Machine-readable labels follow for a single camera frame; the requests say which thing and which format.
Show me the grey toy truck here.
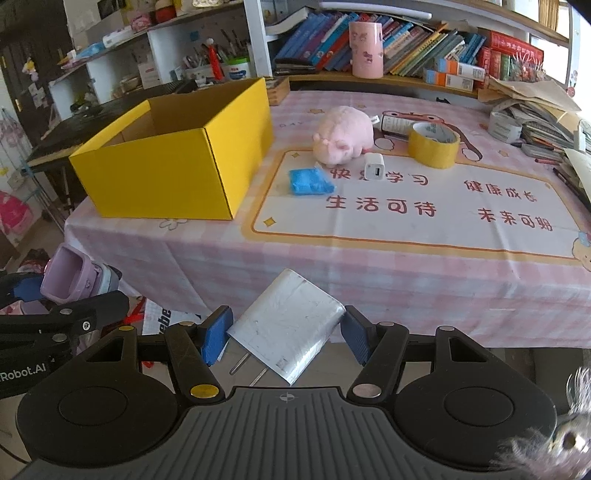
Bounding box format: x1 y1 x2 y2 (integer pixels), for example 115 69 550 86
40 243 122 304

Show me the large white charger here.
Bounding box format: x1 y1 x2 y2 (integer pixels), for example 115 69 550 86
228 269 346 385

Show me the small white charger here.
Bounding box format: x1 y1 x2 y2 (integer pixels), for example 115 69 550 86
363 152 385 181

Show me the blue plastic packet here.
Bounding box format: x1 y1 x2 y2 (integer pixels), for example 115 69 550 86
288 167 335 196

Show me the yellow tape roll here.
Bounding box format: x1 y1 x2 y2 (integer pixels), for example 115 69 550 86
408 121 460 170

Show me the pink plush pig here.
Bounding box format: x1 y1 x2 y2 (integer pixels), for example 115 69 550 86
312 106 374 166

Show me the white spray bottle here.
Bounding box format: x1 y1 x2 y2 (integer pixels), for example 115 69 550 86
370 115 419 139

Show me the pink checkered tablecloth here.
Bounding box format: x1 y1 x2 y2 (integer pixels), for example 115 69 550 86
66 91 590 348

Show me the black electronic keyboard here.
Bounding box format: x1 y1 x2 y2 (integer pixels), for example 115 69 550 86
27 80 197 170

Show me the yellow cardboard box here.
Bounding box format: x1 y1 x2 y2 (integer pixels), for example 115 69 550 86
69 78 273 220

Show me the white tape roll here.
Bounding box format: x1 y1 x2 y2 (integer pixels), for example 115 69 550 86
487 111 522 144

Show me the chessboard box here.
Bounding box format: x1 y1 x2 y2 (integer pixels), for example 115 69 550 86
266 76 290 106

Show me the stack of papers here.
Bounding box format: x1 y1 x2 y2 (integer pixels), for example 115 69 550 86
478 78 590 207

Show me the white bookshelf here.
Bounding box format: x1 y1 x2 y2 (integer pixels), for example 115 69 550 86
48 1 571 120

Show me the white jar green lid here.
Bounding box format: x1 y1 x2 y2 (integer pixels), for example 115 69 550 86
223 56 252 81

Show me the pink cylinder cup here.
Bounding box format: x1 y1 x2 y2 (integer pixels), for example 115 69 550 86
349 21 384 80

